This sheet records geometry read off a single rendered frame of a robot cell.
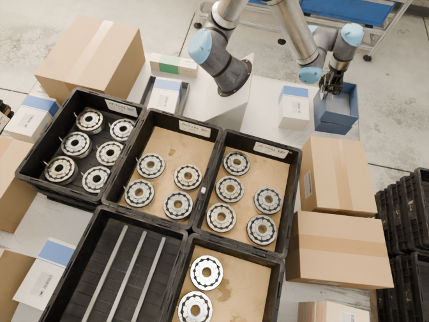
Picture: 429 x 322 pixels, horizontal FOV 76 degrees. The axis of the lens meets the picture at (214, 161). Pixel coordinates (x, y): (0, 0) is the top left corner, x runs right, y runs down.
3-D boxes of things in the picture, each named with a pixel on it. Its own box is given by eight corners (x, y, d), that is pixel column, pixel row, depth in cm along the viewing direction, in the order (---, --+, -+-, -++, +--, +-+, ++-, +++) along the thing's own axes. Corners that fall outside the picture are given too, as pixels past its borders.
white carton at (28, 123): (40, 105, 128) (30, 92, 120) (64, 112, 127) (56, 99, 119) (16, 140, 118) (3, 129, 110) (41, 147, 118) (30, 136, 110)
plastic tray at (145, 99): (151, 82, 139) (150, 75, 134) (189, 89, 138) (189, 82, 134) (135, 125, 126) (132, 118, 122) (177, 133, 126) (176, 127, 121)
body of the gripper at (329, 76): (320, 94, 115) (329, 72, 105) (320, 79, 119) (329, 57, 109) (339, 96, 114) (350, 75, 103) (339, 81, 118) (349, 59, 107)
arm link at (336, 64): (332, 47, 105) (355, 49, 104) (329, 57, 109) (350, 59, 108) (332, 61, 101) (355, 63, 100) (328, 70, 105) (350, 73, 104)
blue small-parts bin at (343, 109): (319, 87, 134) (325, 77, 128) (349, 94, 134) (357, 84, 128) (318, 120, 125) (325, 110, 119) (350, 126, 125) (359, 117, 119)
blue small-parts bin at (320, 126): (313, 98, 141) (318, 89, 135) (341, 103, 141) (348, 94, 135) (314, 131, 132) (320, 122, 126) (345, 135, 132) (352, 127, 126)
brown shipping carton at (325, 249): (285, 281, 100) (301, 277, 86) (283, 222, 110) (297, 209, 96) (366, 289, 101) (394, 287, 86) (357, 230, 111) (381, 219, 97)
